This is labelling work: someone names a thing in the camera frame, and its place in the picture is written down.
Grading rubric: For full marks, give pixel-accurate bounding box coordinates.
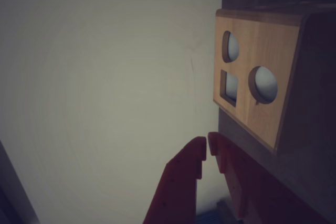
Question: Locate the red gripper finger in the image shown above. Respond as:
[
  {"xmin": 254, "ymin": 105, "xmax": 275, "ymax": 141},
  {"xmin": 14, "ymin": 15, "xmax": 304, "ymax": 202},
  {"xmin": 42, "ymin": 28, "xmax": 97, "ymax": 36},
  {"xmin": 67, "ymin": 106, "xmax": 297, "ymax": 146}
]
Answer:
[
  {"xmin": 143, "ymin": 136, "xmax": 207, "ymax": 224},
  {"xmin": 207, "ymin": 131, "xmax": 336, "ymax": 224}
]

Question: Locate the wooden shape sorter box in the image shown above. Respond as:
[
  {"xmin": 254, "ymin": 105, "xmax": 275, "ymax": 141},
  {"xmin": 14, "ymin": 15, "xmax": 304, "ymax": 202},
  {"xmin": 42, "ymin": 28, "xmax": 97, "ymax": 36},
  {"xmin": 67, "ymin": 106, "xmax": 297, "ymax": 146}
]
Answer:
[{"xmin": 213, "ymin": 8, "xmax": 336, "ymax": 156}]

